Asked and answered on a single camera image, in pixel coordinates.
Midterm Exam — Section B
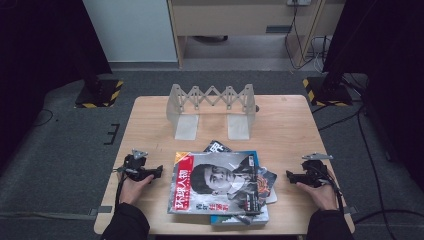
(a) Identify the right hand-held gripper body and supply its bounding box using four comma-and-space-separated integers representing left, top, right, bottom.
299, 152, 334, 189

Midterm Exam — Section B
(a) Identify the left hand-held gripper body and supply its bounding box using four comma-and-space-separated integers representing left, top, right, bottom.
113, 148, 155, 183

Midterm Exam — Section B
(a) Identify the grey expandable metal book rack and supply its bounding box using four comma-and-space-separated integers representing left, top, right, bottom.
165, 83, 260, 141

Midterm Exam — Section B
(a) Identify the portrait cover magazine red spine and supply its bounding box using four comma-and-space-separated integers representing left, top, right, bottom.
167, 151, 265, 216

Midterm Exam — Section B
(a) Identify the blue book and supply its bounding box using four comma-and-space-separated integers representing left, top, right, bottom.
209, 149, 271, 227

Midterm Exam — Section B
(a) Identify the person's left hand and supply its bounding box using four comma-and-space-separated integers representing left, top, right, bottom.
117, 171, 155, 205

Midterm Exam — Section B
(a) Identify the person's right hand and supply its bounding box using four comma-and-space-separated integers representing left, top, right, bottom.
295, 172, 339, 212

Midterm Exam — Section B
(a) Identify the black tape floor mark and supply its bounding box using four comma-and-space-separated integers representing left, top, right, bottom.
103, 123, 121, 146

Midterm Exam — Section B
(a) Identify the striped black yellow stand base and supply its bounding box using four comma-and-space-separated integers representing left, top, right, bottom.
74, 79, 125, 109
302, 76, 354, 108

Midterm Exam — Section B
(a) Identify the black stand pole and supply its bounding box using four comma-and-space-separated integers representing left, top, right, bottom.
322, 29, 356, 92
71, 46, 102, 95

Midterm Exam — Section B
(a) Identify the white cabinet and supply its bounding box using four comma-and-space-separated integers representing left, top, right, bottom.
82, 0, 178, 64

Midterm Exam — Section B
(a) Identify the black curtain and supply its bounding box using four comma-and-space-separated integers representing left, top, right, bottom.
0, 0, 113, 169
322, 0, 424, 183

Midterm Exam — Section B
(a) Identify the light wooden desk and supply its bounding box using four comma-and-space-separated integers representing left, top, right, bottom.
166, 0, 346, 70

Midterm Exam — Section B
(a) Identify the left hand-held gripper black cable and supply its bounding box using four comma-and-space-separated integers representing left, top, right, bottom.
114, 168, 130, 209

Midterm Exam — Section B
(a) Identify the hand-held gripper black cable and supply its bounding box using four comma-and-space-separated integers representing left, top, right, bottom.
314, 165, 346, 214
114, 168, 130, 209

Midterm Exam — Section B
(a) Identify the right hand-held gripper black cable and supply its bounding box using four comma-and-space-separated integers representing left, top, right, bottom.
314, 165, 346, 214

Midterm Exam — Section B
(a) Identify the long thin black floor cable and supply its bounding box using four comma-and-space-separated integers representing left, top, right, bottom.
356, 106, 389, 240

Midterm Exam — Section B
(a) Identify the thick black floor cable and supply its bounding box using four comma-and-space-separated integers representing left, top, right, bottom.
352, 208, 424, 225

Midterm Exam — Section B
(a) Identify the thin black floor cable loop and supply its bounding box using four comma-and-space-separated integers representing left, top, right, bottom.
32, 108, 55, 128

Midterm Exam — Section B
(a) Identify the black cables bundle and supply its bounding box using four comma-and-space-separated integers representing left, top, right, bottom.
284, 2, 333, 73

